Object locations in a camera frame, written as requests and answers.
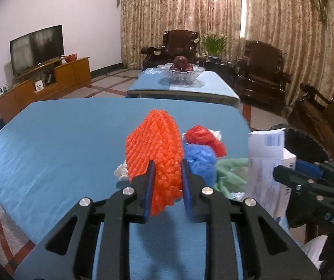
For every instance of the dark wooden armchair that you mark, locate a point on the dark wooden armchair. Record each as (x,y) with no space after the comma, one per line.
(261,76)
(175,43)

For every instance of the dark wooden side table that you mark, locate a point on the dark wooden side table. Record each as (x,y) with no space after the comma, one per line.
(225,69)

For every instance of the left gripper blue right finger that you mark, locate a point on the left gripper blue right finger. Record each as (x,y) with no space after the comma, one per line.
(241,237)

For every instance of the right dark wooden armchair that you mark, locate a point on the right dark wooden armchair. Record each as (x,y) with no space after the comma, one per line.
(261,76)

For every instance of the green rubber glove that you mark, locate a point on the green rubber glove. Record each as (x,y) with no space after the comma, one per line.
(232,178)

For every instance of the flat screen television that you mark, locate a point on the flat screen television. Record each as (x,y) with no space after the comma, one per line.
(36,48)

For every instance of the blue plastic bag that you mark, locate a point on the blue plastic bag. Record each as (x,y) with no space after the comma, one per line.
(201,161)

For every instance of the floral beige curtains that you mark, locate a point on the floral beige curtains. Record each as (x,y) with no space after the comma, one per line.
(302,29)

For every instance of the wooden tv cabinet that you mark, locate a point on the wooden tv cabinet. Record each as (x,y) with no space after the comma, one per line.
(50,80)

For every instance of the dark wooden sofa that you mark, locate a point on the dark wooden sofa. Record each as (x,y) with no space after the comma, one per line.
(314,114)

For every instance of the red plastic bag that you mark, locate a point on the red plastic bag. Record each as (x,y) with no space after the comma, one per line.
(202,136)

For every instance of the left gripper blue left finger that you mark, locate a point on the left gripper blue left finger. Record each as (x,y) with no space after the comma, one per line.
(92,240)

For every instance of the potted green plant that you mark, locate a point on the potted green plant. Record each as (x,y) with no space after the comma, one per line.
(212,45)

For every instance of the left dark wooden armchair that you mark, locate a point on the left dark wooden armchair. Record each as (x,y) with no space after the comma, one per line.
(175,43)

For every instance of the black lined trash bin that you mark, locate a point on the black lined trash bin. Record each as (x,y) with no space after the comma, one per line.
(307,147)

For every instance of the orange foam fruit net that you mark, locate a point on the orange foam fruit net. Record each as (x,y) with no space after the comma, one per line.
(157,139)

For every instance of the white tissue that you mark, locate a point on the white tissue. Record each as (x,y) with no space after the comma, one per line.
(121,172)

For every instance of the white medicine box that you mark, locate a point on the white medicine box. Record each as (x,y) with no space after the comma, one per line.
(266,151)

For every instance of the red ornament on cabinet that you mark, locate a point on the red ornament on cabinet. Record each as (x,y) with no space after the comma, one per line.
(71,57)

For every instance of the red apples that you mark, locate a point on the red apples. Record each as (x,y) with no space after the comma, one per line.
(181,64)

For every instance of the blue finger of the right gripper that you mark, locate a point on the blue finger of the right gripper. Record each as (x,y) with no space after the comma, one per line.
(308,169)
(300,182)

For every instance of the far blue tablecloth table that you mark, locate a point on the far blue tablecloth table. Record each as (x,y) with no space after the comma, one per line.
(208,86)

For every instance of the glass fruit bowl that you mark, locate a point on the glass fruit bowl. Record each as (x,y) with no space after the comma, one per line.
(180,77)

